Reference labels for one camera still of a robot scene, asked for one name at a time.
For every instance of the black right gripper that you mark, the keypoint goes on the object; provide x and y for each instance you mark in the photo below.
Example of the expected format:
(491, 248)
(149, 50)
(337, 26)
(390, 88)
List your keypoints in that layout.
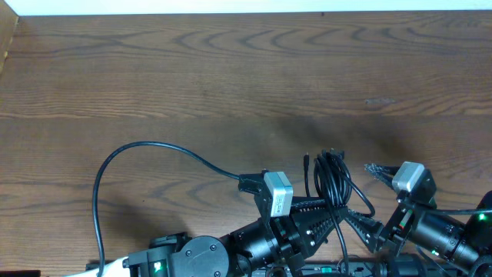
(393, 227)

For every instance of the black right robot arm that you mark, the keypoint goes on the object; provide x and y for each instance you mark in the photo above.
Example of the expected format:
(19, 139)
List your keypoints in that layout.
(461, 237)

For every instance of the wooden panel at left edge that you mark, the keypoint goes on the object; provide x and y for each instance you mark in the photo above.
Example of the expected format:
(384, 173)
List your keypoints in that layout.
(8, 23)

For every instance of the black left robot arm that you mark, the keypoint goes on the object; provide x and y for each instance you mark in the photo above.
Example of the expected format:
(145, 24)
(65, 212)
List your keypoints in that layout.
(182, 255)

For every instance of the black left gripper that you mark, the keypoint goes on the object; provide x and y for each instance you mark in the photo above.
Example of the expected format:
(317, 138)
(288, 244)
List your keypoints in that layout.
(284, 234)

